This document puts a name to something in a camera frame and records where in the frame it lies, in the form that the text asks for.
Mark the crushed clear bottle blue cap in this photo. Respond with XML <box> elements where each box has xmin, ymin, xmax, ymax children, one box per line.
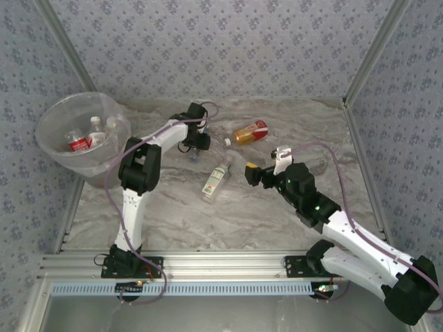
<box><xmin>188</xmin><ymin>127</ymin><xmax>211</xmax><ymax>164</ymax></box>

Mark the clear bottle with green label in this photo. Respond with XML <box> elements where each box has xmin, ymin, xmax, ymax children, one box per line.
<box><xmin>201</xmin><ymin>154</ymin><xmax>236</xmax><ymax>204</ymax></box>

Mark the small clear plastic bottle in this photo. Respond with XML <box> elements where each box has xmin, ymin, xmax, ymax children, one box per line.
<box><xmin>103</xmin><ymin>116</ymin><xmax>121</xmax><ymax>135</ymax></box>

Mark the clear bottle red white label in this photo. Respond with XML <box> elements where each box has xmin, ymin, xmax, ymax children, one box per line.
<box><xmin>86</xmin><ymin>116</ymin><xmax>107</xmax><ymax>149</ymax></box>

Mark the clear plastic bin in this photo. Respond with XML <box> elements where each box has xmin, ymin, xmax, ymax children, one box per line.
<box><xmin>35</xmin><ymin>91</ymin><xmax>132</xmax><ymax>190</ymax></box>

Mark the amber bottle with red label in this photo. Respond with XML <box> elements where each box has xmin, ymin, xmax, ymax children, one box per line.
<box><xmin>223</xmin><ymin>119</ymin><xmax>270</xmax><ymax>148</ymax></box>

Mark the small circuit board with LED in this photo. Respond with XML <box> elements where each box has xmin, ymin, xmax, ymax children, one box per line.
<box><xmin>312</xmin><ymin>282</ymin><xmax>339</xmax><ymax>299</ymax></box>
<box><xmin>115</xmin><ymin>281</ymin><xmax>145</xmax><ymax>295</ymax></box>

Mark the clear bottle with red label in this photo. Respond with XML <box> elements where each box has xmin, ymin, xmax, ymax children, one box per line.
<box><xmin>66</xmin><ymin>129</ymin><xmax>91</xmax><ymax>153</ymax></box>

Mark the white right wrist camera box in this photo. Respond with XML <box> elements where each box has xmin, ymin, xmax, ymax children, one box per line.
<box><xmin>271</xmin><ymin>145</ymin><xmax>295</xmax><ymax>176</ymax></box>

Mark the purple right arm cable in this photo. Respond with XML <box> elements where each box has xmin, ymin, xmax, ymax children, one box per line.
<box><xmin>282</xmin><ymin>141</ymin><xmax>443</xmax><ymax>314</ymax></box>

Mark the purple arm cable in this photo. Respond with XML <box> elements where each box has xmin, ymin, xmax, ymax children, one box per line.
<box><xmin>105</xmin><ymin>101</ymin><xmax>221</xmax><ymax>264</ymax></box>
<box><xmin>282</xmin><ymin>141</ymin><xmax>443</xmax><ymax>314</ymax></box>

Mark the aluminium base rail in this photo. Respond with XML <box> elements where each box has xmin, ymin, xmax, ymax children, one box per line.
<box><xmin>37</xmin><ymin>250</ymin><xmax>406</xmax><ymax>283</ymax></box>

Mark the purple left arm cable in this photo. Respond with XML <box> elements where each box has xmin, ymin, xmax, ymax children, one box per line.
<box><xmin>105</xmin><ymin>101</ymin><xmax>221</xmax><ymax>264</ymax></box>

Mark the light blue slotted cable duct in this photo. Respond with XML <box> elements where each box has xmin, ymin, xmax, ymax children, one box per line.
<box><xmin>51</xmin><ymin>281</ymin><xmax>334</xmax><ymax>297</ymax></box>

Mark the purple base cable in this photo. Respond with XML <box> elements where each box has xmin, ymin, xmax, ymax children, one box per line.
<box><xmin>103</xmin><ymin>264</ymin><xmax>168</xmax><ymax>307</ymax></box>
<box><xmin>313</xmin><ymin>273</ymin><xmax>353</xmax><ymax>304</ymax></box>

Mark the aluminium frame post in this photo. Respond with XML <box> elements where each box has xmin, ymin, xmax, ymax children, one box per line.
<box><xmin>341</xmin><ymin>0</ymin><xmax>413</xmax><ymax>109</ymax></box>
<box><xmin>34</xmin><ymin>0</ymin><xmax>98</xmax><ymax>93</ymax></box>

